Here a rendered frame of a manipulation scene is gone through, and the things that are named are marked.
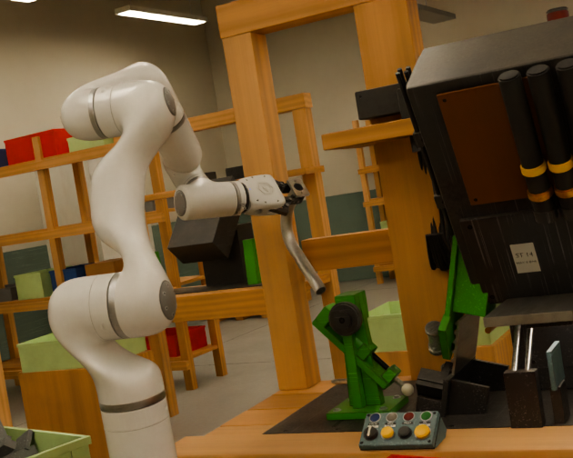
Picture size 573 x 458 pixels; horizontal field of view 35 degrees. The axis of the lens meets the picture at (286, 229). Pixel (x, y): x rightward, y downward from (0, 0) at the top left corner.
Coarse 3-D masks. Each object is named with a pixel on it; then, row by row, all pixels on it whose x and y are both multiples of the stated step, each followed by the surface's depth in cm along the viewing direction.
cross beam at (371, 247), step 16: (304, 240) 253; (320, 240) 251; (336, 240) 249; (352, 240) 247; (368, 240) 245; (384, 240) 243; (320, 256) 251; (336, 256) 249; (352, 256) 247; (368, 256) 245; (384, 256) 243
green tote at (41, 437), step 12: (12, 432) 219; (24, 432) 216; (36, 432) 212; (48, 432) 209; (36, 444) 213; (48, 444) 209; (60, 444) 206; (72, 444) 196; (84, 444) 198; (36, 456) 189; (48, 456) 191; (60, 456) 194; (72, 456) 195; (84, 456) 198
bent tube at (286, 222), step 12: (288, 180) 230; (300, 180) 231; (300, 192) 229; (288, 216) 235; (288, 228) 235; (288, 240) 235; (300, 252) 233; (300, 264) 231; (312, 276) 228; (312, 288) 227; (324, 288) 228
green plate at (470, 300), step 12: (456, 240) 186; (456, 252) 187; (456, 264) 188; (456, 276) 189; (456, 288) 189; (468, 288) 188; (480, 288) 187; (456, 300) 189; (468, 300) 188; (480, 300) 187; (456, 312) 190; (468, 312) 188; (480, 312) 187
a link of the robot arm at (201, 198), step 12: (192, 180) 218; (204, 180) 217; (180, 192) 213; (192, 192) 211; (204, 192) 213; (216, 192) 214; (228, 192) 216; (180, 204) 213; (192, 204) 211; (204, 204) 212; (216, 204) 214; (228, 204) 216; (180, 216) 214; (192, 216) 212; (204, 216) 215; (216, 216) 217
